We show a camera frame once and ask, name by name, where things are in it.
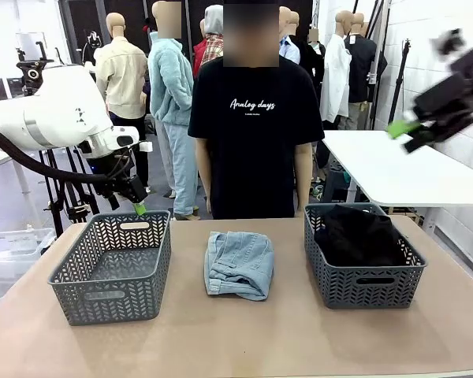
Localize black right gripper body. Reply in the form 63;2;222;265
411;38;473;133

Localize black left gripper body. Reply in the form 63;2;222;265
89;144;147;202

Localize black garment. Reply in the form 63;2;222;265
313;203;408;269

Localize white side table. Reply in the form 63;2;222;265
322;129;473;209

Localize black light stand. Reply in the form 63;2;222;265
385;38;413;133

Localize mannequin in black shirt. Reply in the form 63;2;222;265
345;13;389;131

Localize black leaning poles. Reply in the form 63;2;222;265
368;0;392;131

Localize grey plastic woven basket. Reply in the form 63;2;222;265
303;202;428;309
47;209;173;327

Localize mannequin in white shirt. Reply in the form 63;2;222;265
318;10;355;131

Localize mannequin in cream shirt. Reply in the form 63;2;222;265
93;12;151;197

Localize mannequin in pale blue fleece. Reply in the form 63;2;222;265
147;1;201;221

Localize background person in black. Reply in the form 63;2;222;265
295;27;326;119

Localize clear plastic storage box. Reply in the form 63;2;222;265
0;227;57;316

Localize light blue denim shorts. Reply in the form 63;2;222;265
203;230;276;302

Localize white table with grey legs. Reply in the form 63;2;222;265
0;147;36;195

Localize person in black T-shirt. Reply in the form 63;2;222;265
187;54;326;221

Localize mannequin in light blue shirt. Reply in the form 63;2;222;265
277;6;301;66

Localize mannequin in plaid hoodie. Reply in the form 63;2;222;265
199;4;225;68

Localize black camera tripod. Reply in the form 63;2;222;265
15;40;101;238

